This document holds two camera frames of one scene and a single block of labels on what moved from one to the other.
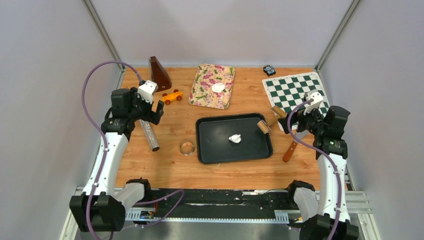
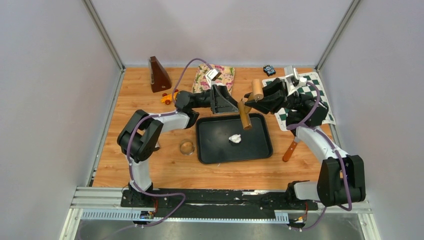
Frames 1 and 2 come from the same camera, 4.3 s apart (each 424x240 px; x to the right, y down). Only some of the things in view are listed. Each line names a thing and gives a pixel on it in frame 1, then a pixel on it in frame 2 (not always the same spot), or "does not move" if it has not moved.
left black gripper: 151,116 → 220,104
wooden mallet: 266,127 → 245,110
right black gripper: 298,116 → 274,98
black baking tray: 226,137 does not move
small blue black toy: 269,70 does not move
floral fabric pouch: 213,86 does not move
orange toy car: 176,95 does not move
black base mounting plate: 219,202 does not move
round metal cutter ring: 187,147 does not move
